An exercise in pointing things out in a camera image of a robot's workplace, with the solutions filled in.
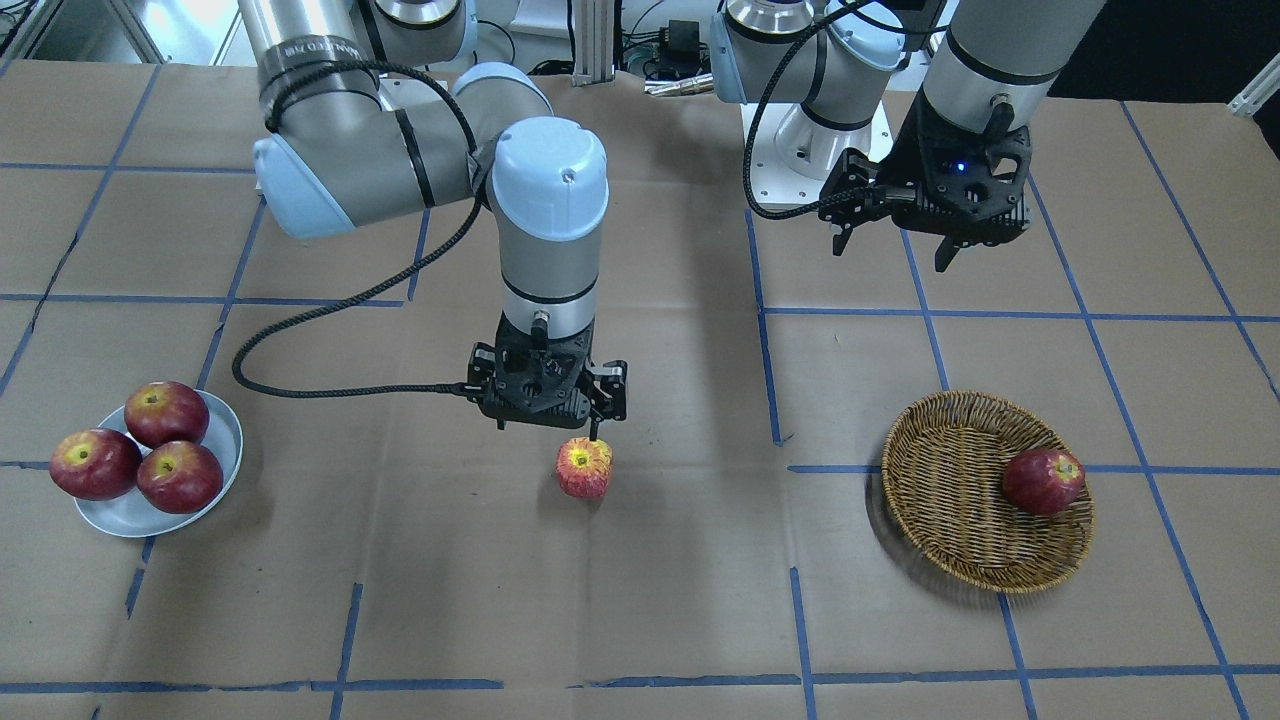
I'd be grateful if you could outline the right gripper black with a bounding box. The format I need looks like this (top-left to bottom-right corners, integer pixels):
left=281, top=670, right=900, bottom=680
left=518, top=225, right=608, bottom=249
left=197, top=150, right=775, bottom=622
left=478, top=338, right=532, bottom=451
left=466, top=315, right=628, bottom=441

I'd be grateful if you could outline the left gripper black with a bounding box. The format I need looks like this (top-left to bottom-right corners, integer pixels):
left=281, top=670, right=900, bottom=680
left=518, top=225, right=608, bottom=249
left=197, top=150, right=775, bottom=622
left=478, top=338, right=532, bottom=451
left=818, top=95, right=1032, bottom=273

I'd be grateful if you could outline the red yellow apple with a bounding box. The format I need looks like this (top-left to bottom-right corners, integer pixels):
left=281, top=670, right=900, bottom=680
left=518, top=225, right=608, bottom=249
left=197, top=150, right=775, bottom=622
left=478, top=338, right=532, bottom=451
left=556, top=437, right=613, bottom=500

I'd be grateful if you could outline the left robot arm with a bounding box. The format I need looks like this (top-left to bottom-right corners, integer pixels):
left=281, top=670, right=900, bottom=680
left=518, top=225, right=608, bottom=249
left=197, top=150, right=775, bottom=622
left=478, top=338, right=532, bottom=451
left=709, top=1, right=1103, bottom=273

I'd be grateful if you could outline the woven wicker basket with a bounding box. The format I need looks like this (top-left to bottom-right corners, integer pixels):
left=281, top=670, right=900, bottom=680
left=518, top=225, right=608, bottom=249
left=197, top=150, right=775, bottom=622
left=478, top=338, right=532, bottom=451
left=881, top=389, right=1094, bottom=594

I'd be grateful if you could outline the dark red apple in basket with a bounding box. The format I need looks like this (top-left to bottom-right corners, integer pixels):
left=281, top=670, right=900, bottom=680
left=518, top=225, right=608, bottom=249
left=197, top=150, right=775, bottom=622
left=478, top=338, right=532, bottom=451
left=1001, top=448, right=1085, bottom=518

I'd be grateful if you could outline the red apple on plate front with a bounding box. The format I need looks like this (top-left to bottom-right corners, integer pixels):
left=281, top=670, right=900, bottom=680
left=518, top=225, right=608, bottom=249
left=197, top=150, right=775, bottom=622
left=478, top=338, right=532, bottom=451
left=136, top=441, right=225, bottom=514

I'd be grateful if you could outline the red apple on plate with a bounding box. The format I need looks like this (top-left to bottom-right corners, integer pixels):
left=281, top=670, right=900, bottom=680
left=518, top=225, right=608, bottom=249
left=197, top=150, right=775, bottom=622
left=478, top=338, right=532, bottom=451
left=136, top=441, right=225, bottom=514
left=47, top=428, right=143, bottom=501
left=124, top=380, right=210, bottom=448

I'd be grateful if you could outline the red apple on plate back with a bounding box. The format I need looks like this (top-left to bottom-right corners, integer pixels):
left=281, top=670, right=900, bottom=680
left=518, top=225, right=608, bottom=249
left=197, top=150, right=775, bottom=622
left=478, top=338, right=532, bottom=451
left=124, top=380, right=210, bottom=448

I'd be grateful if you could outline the light blue plate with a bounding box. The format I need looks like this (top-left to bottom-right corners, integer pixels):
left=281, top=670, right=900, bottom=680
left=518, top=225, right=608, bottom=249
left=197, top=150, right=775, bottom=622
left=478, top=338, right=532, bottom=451
left=74, top=389, right=244, bottom=538

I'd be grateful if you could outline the black power adapter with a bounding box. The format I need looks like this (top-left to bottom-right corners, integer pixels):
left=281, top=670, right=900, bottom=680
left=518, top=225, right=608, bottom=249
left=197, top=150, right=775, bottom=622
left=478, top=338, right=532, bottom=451
left=658, top=19, right=701, bottom=79

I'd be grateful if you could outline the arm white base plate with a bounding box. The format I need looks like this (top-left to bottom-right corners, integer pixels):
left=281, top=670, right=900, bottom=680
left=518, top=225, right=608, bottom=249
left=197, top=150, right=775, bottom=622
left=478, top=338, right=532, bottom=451
left=750, top=102, right=893, bottom=211

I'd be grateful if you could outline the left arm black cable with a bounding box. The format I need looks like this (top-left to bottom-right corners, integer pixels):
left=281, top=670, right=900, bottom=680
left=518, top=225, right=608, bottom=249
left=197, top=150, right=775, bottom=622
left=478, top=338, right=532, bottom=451
left=741, top=0, right=881, bottom=222

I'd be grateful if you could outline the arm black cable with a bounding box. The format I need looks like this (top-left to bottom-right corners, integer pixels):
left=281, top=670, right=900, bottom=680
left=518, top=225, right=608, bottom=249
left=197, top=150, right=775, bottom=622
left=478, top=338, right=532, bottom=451
left=741, top=0, right=881, bottom=222
left=230, top=60, right=492, bottom=398

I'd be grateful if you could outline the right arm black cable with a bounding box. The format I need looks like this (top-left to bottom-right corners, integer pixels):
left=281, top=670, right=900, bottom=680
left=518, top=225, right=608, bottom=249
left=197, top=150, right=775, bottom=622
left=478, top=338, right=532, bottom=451
left=230, top=60, right=492, bottom=398

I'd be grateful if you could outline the aluminium frame post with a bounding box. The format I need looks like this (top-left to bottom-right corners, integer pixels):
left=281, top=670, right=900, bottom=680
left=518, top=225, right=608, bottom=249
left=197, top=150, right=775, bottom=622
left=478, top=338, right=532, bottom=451
left=568, top=1, right=618, bottom=87

